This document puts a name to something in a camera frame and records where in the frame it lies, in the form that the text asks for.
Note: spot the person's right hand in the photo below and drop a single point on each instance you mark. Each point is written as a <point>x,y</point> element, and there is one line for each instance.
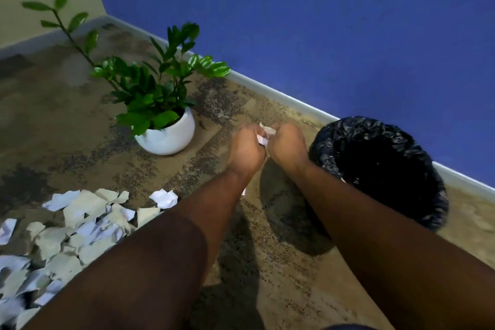
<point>288,146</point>

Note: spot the small bunch of paper scraps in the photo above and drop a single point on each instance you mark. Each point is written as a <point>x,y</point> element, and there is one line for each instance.
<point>267,130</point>

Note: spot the grey baseboard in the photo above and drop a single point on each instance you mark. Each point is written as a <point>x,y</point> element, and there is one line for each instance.
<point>38,43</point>

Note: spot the blue shorts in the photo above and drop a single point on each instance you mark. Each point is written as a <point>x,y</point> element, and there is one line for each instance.
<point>348,327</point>

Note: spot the pile of torn paper scraps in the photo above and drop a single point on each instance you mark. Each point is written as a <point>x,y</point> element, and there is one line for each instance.
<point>83,202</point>

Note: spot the black bin with liner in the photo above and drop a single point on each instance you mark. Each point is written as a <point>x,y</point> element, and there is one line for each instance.
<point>386,171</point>

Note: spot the white baseboard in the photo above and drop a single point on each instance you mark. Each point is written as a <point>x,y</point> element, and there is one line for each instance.
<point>270,94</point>

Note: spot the green potted plant white pot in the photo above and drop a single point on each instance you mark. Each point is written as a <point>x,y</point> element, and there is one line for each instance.
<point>170,136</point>

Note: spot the person's left forearm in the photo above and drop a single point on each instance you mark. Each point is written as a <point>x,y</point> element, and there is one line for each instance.
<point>216,202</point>

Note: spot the person's left hand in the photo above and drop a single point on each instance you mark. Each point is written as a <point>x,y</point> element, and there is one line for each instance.
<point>247,150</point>

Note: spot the person's right forearm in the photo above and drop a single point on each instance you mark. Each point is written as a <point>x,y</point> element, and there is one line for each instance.
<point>348,217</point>

